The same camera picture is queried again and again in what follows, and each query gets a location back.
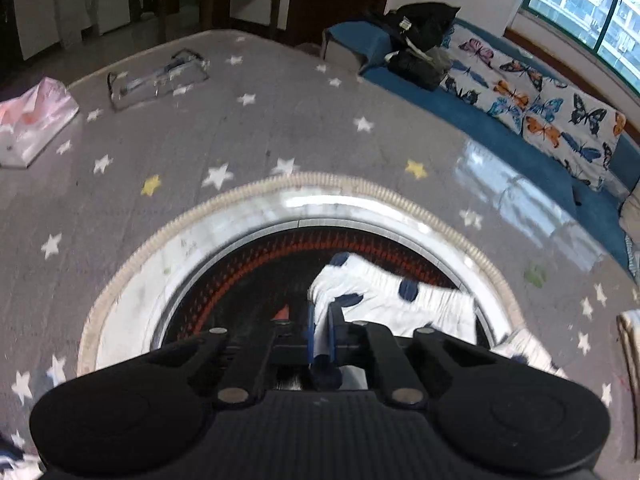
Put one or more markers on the white blue patterned cloth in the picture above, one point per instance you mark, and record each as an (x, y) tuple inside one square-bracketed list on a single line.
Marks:
[(15, 460)]

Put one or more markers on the white navy polka dot pants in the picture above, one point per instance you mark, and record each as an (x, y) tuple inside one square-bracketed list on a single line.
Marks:
[(385, 292)]

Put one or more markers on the round black table heater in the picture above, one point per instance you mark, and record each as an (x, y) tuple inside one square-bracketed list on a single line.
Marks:
[(240, 280)]

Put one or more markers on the grey star print tablecloth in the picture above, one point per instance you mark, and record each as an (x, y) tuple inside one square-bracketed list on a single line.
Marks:
[(310, 125)]

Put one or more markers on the black bag pile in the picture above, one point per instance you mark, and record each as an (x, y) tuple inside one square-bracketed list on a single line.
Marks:
[(422, 35)]

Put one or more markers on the blue sofa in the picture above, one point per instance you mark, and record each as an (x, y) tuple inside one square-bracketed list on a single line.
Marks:
[(505, 145)]

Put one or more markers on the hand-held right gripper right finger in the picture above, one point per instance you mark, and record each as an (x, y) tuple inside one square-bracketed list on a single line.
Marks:
[(335, 332)]

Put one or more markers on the butterfly print cushion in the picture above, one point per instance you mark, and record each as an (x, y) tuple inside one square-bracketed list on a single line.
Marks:
[(540, 105)]

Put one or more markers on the clear plastic bag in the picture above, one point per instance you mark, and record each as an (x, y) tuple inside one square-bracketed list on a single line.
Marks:
[(155, 80)]

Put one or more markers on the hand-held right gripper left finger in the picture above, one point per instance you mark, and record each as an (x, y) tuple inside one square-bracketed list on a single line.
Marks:
[(310, 332)]

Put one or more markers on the water dispenser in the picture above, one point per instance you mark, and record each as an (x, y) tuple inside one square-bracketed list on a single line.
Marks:
[(72, 5)]

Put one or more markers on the pink white plastic bag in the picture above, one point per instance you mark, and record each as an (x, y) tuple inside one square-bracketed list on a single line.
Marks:
[(30, 120)]

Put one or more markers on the green framed window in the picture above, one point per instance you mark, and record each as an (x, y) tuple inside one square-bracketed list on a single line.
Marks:
[(585, 0)]

